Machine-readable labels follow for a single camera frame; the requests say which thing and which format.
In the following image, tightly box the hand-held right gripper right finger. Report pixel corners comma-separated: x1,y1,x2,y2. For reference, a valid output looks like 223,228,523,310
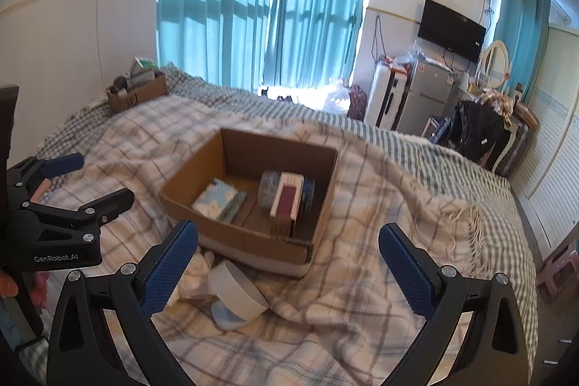
378,222,537,386

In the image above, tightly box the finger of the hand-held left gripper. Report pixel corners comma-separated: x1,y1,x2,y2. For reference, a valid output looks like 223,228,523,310
20,188,135,229
7,154,85,207

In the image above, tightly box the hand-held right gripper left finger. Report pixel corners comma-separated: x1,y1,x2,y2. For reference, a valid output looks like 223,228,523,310
46,220,200,386

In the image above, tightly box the white round container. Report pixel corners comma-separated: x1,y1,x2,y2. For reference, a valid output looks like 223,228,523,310
208,259,269,320

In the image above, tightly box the person's left hand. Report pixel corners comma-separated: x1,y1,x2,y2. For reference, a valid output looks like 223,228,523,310
0,268,48,310

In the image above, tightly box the white crumpled cloth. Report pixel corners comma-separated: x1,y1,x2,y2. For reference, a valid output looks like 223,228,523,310
178,250,227,301

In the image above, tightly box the light blue tape roll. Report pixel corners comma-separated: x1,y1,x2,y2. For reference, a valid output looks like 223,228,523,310
212,300,247,331

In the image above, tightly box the light blue tissue pack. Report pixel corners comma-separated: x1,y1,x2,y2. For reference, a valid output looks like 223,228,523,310
192,179,238,220

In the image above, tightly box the beige plaid blanket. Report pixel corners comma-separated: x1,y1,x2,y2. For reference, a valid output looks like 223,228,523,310
38,94,498,386

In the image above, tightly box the slim green box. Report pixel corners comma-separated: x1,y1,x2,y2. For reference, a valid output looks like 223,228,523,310
221,191,248,225

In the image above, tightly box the small brown cardboard box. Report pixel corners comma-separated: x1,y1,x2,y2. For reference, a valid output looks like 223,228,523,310
106,74,168,114

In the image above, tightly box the green and white carton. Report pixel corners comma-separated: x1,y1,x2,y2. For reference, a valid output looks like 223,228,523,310
131,57,157,79

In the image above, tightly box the grey gingham bed sheet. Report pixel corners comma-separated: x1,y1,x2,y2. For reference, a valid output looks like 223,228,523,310
34,63,539,386

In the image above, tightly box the clear jar with blue lid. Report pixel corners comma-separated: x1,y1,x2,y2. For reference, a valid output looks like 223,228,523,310
258,170,316,215

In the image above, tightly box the white and maroon small box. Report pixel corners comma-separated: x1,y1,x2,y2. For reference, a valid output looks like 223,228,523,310
270,172,304,238

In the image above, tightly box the pink plastic stool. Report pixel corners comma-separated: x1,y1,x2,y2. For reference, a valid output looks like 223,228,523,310
536,241,579,301

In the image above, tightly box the black jacket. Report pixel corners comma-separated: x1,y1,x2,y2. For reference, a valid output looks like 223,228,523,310
448,99,505,163

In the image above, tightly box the dark dressing table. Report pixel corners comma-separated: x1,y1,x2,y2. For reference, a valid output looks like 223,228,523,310
493,103,541,176

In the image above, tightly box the dark patterned bag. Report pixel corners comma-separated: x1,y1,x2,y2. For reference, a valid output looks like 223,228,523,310
347,85,368,121

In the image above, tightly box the silver refrigerator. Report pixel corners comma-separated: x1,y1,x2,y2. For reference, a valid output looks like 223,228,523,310
396,63,460,132

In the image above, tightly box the white suitcase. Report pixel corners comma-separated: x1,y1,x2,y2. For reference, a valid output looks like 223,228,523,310
364,63,410,129

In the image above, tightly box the white plastic bag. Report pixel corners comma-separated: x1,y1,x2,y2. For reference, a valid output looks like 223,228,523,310
322,81,354,114

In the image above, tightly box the white slatted wardrobe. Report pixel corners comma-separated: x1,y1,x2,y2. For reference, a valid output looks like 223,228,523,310
509,24,579,260

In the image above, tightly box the clear plastic bag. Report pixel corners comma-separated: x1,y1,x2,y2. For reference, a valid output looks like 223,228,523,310
398,44,426,68

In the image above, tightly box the white oval mirror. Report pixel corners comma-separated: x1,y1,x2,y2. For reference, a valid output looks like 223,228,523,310
479,40,510,89

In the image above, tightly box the black wall television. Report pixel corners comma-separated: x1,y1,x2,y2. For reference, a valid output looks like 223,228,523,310
417,0,487,63

